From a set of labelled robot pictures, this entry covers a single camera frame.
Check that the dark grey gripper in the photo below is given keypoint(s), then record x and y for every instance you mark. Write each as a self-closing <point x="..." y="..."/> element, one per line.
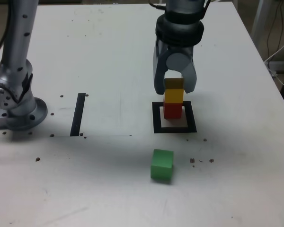
<point x="182" y="48"/>

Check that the yellow cube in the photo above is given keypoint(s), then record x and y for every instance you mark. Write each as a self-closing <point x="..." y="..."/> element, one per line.
<point x="174" y="94"/>

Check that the green cube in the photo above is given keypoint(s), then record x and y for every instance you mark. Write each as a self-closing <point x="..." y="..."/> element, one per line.
<point x="161" y="165"/>

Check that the black tape square outline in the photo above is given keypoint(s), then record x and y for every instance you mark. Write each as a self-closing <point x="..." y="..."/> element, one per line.
<point x="156" y="118"/>

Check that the white metal post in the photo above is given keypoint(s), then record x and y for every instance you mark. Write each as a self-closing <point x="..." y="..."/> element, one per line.
<point x="259" y="23"/>

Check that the red cube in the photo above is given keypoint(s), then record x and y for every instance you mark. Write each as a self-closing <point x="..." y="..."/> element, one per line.
<point x="172" y="111"/>

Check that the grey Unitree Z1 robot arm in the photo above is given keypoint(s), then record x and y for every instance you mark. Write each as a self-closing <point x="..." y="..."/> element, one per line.
<point x="16" y="71"/>

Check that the black tape strip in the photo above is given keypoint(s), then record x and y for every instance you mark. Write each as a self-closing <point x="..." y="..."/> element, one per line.
<point x="76" y="118"/>

